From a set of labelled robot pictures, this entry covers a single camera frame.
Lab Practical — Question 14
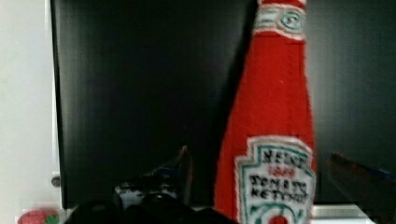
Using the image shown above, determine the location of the black toaster oven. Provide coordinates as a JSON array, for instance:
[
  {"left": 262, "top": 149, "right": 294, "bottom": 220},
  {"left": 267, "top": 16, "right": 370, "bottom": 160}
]
[{"left": 49, "top": 0, "right": 396, "bottom": 208}]

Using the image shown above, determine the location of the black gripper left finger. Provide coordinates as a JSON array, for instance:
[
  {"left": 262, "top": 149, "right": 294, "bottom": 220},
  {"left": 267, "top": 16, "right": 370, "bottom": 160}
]
[{"left": 114, "top": 146, "right": 192, "bottom": 206}]

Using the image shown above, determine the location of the large red toy strawberry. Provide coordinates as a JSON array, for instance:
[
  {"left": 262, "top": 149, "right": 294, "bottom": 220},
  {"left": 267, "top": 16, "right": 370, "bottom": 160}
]
[{"left": 17, "top": 209, "right": 59, "bottom": 224}]

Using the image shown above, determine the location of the red plush ketchup bottle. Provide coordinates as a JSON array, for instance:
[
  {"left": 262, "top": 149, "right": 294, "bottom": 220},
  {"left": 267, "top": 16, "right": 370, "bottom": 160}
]
[{"left": 214, "top": 0, "right": 316, "bottom": 224}]

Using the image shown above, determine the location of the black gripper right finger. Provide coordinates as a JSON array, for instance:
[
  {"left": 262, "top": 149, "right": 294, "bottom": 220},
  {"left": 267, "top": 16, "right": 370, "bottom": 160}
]
[{"left": 328, "top": 153, "right": 396, "bottom": 224}]

